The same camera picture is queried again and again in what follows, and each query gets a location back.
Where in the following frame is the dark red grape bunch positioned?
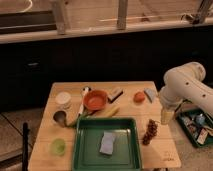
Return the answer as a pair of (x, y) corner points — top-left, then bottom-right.
(142, 119), (158, 145)

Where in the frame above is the green plastic tray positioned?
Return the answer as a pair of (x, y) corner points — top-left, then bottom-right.
(72, 118), (142, 171)

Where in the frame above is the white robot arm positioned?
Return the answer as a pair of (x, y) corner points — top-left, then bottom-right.
(159, 62), (213, 125)

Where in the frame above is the red bowl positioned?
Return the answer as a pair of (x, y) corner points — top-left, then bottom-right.
(84, 90), (107, 111)

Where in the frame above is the grey blue cloth piece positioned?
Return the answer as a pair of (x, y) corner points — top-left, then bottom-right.
(144, 88), (156, 103)

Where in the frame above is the green storage bin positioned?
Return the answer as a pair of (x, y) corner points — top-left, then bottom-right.
(176, 109), (213, 148)

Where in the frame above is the orange tomato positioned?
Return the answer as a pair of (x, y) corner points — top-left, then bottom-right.
(133, 91), (145, 103)

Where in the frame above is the blue sponge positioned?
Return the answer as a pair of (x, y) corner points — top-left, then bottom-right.
(99, 132), (116, 155)

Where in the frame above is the metal cup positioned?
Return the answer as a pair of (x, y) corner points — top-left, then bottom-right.
(53, 111), (67, 127)

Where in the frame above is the black pole stand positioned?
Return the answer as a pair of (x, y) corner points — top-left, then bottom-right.
(22, 122), (29, 171)

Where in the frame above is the white handled spatula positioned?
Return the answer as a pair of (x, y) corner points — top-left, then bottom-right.
(78, 86), (91, 116)

